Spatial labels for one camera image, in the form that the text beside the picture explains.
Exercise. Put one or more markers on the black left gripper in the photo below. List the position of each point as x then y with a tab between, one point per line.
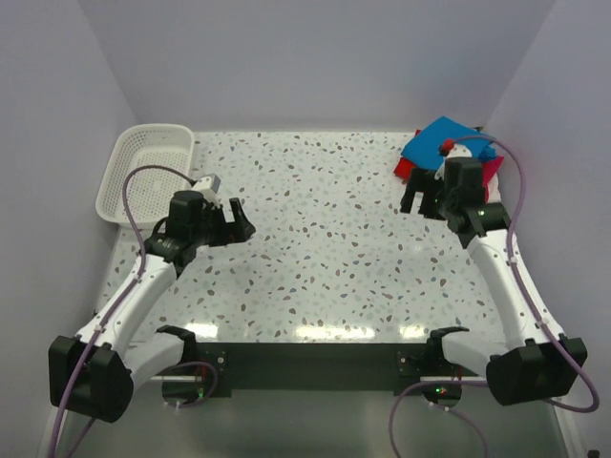
237	231

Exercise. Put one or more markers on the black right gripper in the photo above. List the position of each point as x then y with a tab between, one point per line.
421	180

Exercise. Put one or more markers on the blue t shirt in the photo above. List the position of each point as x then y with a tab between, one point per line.
423	149

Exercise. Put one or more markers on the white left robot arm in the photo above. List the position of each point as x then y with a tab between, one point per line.
96	372

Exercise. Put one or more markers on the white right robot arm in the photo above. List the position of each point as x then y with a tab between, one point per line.
537	360

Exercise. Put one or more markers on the red folded t shirt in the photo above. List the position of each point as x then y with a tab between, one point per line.
406	168

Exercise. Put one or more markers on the pink folded t shirt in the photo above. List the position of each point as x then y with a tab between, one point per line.
490	168

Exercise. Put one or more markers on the white folded t shirt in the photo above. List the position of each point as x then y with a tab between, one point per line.
492	194

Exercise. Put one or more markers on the white plastic basket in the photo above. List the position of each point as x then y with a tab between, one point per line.
135	166

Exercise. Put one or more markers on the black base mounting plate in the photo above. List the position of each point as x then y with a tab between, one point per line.
387	367

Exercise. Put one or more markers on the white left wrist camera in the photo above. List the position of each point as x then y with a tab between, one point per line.
208	186

